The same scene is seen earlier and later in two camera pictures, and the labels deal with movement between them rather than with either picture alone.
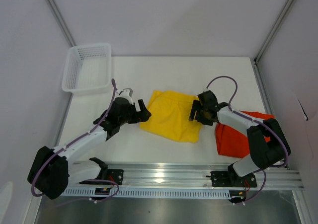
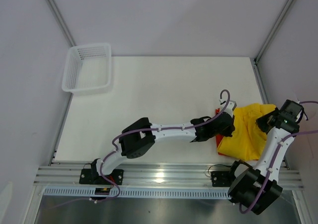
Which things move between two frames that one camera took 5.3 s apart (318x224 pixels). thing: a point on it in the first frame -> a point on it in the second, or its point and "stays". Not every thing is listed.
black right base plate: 230,178 stays
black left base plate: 115,175 stays
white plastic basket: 87,68 stays
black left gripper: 142,116 -> 229,132
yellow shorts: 170,115 -> 247,139
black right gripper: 196,107 -> 261,120
